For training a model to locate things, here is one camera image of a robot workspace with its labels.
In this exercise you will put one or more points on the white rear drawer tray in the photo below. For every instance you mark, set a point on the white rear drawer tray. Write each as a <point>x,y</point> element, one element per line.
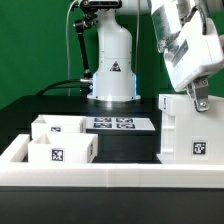
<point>57,123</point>

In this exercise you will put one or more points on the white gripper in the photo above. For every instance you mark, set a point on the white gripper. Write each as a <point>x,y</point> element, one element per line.
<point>198,55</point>

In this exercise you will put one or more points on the white marker tag sheet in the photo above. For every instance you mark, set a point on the white marker tag sheet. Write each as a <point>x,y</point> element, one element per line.
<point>119,123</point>

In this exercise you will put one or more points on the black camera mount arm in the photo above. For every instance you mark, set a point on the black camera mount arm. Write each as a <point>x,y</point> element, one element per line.
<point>83,36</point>

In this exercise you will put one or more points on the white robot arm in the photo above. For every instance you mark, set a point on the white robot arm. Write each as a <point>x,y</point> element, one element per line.
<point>114,80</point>

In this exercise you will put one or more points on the white workspace border frame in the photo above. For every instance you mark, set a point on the white workspace border frame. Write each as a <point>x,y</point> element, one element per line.
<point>14,171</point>

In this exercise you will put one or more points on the white front drawer tray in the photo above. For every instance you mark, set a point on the white front drawer tray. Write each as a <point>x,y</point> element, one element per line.
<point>58,147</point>

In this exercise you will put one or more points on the white drawer tray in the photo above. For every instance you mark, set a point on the white drawer tray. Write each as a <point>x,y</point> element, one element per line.
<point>58,147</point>
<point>57,123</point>

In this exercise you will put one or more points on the white drawer cabinet box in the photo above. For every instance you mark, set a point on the white drawer cabinet box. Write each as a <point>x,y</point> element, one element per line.
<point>188,136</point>

